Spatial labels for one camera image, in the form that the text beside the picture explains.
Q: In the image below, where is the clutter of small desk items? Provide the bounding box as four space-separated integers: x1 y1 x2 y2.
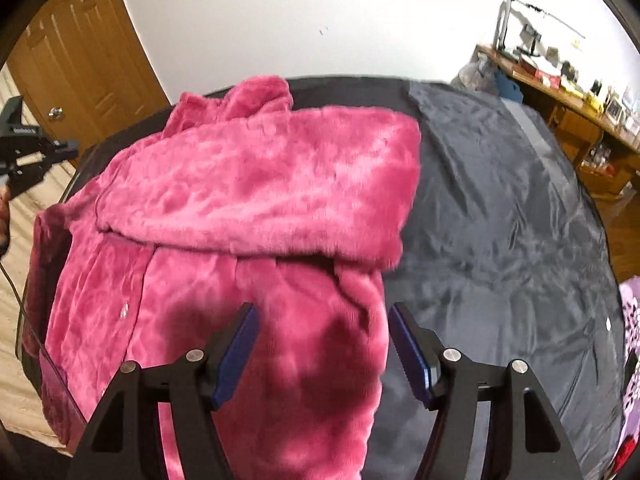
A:
517 45 640 141

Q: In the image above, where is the purple spotted cloth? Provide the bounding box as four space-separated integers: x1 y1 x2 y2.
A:
607 275 640 480

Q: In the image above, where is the brown wooden door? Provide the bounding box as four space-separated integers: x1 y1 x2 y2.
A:
5 0 173 153

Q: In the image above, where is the translucent plastic bag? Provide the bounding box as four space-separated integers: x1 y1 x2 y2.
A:
450 55 496 93

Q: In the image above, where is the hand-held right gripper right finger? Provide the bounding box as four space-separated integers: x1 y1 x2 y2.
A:
389 302 586 480

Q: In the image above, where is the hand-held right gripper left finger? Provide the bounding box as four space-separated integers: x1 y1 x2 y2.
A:
67 302 260 480

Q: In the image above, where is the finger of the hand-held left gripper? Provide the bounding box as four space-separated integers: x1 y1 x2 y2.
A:
42 141 81 162

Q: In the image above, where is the blue chair back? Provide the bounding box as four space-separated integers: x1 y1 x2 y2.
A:
492 67 524 106

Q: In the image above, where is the wooden desk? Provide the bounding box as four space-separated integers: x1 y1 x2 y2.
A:
475 42 640 196

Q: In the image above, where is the metal frame stand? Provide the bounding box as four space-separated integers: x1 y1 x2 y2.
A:
492 0 586 58

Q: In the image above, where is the beige ribbed curtain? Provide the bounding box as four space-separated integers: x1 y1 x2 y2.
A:
0 62 83 461

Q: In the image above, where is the black cable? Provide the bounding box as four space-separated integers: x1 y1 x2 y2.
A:
0 257 26 356

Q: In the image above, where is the pink fleece robe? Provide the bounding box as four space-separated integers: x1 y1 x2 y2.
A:
31 75 422 480

